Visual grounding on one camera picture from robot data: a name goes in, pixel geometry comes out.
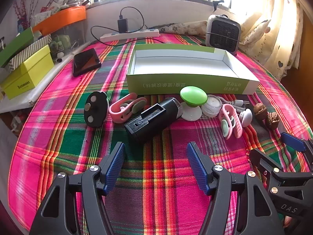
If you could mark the pink clip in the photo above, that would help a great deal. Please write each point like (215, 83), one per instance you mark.
(118, 111)
(228, 122)

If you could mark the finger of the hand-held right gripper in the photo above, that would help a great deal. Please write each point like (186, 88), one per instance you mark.
(264, 162)
(293, 143)

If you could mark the grey mini heater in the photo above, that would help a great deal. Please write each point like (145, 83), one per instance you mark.
(223, 33)

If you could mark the pink plaid blanket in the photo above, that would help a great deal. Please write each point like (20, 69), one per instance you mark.
(73, 146)

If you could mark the orange storage bin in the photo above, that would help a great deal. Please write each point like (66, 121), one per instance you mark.
(63, 18)

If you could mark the black cylindrical battery case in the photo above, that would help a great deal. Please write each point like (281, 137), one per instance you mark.
(151, 120)

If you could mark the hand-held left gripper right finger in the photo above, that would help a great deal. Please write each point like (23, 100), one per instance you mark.
(196, 166)

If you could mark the black charger plug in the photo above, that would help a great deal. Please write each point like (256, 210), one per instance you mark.
(122, 24)

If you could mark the black window hook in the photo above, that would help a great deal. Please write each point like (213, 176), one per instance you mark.
(216, 5)

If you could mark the red flower branches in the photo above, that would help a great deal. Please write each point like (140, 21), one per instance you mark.
(22, 7)

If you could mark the person's right hand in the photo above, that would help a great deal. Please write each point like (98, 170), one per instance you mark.
(288, 221)

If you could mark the clear plastic storage bin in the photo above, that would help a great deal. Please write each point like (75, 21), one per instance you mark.
(73, 34)

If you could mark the green and white cardboard box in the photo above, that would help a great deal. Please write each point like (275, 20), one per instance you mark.
(190, 83)

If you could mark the black disc with metal dots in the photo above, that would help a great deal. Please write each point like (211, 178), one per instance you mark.
(96, 107)

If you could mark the green domed white stand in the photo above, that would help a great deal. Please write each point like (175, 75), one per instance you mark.
(193, 95)

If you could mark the floral pillow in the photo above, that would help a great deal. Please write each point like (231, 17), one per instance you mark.
(185, 28)

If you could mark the wooden wardrobe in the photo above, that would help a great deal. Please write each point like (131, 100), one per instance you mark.
(307, 61)

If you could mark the white round clear jar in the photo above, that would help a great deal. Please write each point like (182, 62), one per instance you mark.
(211, 106)

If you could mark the black smartphone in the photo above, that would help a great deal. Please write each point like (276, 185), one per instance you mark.
(86, 61)

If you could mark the yellow-green cardboard box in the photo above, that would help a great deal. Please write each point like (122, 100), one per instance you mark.
(27, 76)

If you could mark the brown walnut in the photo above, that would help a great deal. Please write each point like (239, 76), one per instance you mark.
(260, 110)
(272, 121)

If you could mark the white power strip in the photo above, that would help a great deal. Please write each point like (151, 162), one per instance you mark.
(129, 35)

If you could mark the dark green box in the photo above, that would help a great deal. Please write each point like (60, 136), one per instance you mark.
(17, 44)

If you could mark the small white mushroom knob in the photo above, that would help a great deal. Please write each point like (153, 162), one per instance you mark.
(246, 117)

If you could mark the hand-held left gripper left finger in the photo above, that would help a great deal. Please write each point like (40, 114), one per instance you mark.
(115, 169)

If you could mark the grey striped box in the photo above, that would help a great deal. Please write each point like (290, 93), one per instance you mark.
(29, 51)

